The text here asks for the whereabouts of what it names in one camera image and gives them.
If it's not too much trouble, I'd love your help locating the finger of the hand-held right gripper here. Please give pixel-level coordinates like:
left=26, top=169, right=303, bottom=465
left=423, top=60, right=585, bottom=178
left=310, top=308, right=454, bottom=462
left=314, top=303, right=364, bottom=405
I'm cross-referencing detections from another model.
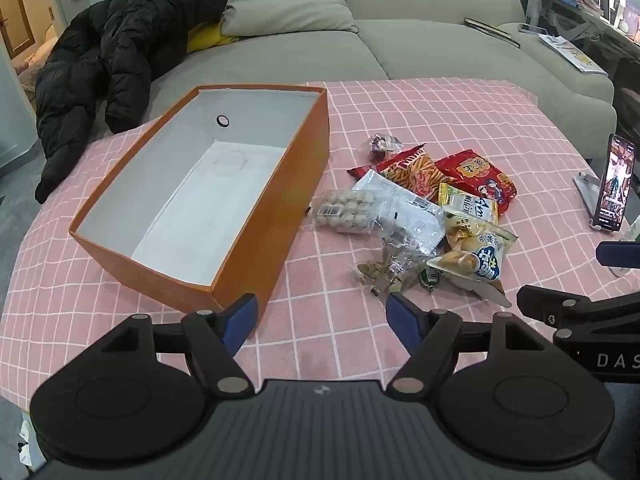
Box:
left=596, top=241, right=640, bottom=267
left=516, top=285, right=640, bottom=343

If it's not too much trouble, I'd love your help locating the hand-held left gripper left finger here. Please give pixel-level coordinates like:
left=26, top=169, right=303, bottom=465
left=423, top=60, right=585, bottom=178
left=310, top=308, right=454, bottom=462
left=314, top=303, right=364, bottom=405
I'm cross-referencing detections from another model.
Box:
left=87, top=292, right=259, bottom=396

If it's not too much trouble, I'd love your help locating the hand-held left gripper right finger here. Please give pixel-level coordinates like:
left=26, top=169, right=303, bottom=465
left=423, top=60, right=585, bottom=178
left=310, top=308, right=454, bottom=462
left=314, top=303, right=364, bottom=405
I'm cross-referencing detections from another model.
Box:
left=385, top=291, right=551, bottom=396

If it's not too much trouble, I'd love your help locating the clear dried snack packet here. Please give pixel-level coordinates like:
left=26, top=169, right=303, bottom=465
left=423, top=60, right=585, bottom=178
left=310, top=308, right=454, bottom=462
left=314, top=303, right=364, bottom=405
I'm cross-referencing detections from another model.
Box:
left=352, top=245, right=431, bottom=296

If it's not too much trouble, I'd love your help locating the yellow blue bread packet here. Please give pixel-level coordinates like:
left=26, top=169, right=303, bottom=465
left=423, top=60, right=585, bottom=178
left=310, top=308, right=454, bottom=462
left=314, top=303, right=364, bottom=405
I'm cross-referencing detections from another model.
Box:
left=426, top=212, right=520, bottom=308

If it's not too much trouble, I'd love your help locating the silver clear snack packet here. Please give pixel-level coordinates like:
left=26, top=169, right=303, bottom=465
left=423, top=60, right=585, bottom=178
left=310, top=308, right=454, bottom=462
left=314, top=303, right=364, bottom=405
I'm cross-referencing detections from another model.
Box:
left=351, top=169, right=447, bottom=253

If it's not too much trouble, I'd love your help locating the green white snack packet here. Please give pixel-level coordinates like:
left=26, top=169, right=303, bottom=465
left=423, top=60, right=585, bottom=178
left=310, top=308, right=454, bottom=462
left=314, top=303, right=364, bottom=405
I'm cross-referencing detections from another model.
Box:
left=438, top=182, right=500, bottom=226

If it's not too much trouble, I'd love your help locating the clear quail egg packet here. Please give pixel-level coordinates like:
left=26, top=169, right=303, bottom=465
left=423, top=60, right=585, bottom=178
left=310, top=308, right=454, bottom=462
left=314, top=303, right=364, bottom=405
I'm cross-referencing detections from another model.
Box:
left=309, top=189, right=376, bottom=235

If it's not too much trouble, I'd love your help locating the orange cardboard box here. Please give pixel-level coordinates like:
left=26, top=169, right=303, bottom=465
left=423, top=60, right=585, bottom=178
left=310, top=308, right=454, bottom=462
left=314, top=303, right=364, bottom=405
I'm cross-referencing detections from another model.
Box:
left=68, top=85, right=330, bottom=313

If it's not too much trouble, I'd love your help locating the red cartoon snack packet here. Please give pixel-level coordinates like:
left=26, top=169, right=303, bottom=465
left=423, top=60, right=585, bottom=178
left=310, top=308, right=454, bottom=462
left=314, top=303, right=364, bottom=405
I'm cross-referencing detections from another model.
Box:
left=435, top=150, right=518, bottom=216

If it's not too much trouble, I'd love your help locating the red stick snack packet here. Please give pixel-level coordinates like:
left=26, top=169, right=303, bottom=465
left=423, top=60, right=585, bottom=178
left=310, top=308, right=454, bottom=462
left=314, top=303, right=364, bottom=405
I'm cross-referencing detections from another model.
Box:
left=347, top=144, right=446, bottom=201

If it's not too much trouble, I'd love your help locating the clear dark candy packet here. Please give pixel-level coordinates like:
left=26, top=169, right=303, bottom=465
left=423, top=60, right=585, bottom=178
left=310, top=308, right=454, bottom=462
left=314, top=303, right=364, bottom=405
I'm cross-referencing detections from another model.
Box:
left=364, top=132, right=403, bottom=163

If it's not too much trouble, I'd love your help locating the black smartphone with lit screen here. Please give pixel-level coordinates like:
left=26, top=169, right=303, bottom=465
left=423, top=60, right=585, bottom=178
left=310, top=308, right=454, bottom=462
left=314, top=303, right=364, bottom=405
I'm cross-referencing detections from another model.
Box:
left=592, top=133, right=637, bottom=233

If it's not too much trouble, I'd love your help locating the silver phone stand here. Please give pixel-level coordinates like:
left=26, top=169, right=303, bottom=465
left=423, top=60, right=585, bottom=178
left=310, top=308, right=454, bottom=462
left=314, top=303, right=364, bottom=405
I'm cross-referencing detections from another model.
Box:
left=573, top=172, right=608, bottom=233

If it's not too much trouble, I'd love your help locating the open magazine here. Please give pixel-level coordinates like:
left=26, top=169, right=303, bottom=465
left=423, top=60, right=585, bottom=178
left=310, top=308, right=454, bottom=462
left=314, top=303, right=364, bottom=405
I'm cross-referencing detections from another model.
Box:
left=537, top=34, right=610, bottom=77

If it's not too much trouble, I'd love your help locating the pink checked tablecloth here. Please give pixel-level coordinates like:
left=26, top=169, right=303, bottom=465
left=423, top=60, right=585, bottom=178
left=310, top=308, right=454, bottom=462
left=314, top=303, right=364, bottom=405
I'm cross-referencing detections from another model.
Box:
left=0, top=77, right=640, bottom=411

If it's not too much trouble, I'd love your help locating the dark book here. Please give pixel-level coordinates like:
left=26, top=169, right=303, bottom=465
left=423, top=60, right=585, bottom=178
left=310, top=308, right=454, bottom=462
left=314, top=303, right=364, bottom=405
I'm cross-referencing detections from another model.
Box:
left=463, top=17, right=521, bottom=48

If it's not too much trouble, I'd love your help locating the grey-green sofa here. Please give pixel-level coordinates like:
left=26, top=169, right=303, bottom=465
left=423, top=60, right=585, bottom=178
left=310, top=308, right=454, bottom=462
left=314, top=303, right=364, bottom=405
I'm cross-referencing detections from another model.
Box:
left=145, top=0, right=618, bottom=151

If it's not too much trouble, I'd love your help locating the yellow cushion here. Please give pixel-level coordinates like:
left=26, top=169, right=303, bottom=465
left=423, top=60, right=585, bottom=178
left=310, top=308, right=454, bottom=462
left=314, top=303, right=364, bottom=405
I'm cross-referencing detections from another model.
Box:
left=185, top=0, right=241, bottom=53

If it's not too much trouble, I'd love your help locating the black puffer jacket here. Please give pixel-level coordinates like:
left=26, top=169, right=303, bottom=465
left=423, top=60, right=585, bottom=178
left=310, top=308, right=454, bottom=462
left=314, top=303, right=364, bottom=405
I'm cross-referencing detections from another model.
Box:
left=34, top=0, right=231, bottom=205

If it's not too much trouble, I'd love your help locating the wooden door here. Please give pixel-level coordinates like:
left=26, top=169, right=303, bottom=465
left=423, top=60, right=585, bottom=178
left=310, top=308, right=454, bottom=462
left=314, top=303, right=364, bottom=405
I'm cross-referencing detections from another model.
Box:
left=0, top=0, right=36, bottom=56

